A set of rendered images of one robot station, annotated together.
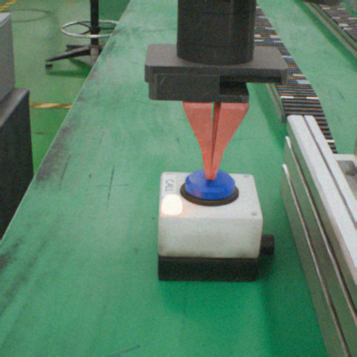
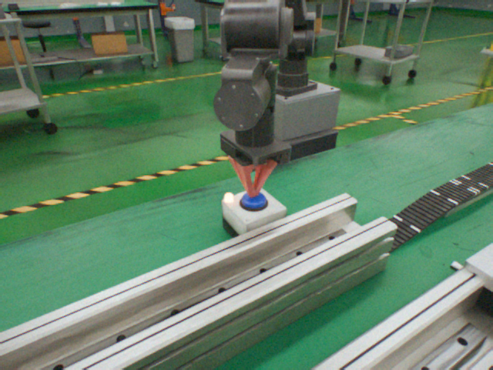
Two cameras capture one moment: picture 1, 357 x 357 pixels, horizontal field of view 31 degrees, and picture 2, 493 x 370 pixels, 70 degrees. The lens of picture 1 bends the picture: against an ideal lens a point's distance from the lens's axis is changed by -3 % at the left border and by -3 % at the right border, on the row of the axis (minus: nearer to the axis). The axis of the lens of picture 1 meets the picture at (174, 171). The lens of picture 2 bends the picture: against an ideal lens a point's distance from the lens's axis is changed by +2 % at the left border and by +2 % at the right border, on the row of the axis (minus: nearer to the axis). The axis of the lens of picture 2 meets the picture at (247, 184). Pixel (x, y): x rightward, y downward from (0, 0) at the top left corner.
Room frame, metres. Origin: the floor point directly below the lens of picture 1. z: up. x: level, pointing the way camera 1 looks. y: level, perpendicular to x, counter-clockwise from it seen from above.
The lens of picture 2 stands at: (0.21, -0.42, 1.17)
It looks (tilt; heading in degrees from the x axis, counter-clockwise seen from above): 32 degrees down; 58
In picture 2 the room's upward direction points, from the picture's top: straight up
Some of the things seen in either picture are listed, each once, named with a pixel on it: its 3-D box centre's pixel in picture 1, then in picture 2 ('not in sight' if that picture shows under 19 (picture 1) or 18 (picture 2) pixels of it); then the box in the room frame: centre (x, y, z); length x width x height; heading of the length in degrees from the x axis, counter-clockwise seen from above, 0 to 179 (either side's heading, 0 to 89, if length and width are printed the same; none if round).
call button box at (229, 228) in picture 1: (217, 223); (256, 220); (0.47, -0.04, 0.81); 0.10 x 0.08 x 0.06; 90
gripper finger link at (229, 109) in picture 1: (197, 120); (249, 167); (0.47, -0.02, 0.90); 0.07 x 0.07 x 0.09; 0
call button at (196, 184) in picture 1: (209, 188); (253, 201); (0.47, -0.03, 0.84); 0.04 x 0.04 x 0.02
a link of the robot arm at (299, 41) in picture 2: not in sight; (295, 45); (0.80, 0.31, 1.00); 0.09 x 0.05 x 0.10; 46
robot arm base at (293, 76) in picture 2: not in sight; (293, 74); (0.82, 0.32, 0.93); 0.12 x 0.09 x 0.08; 7
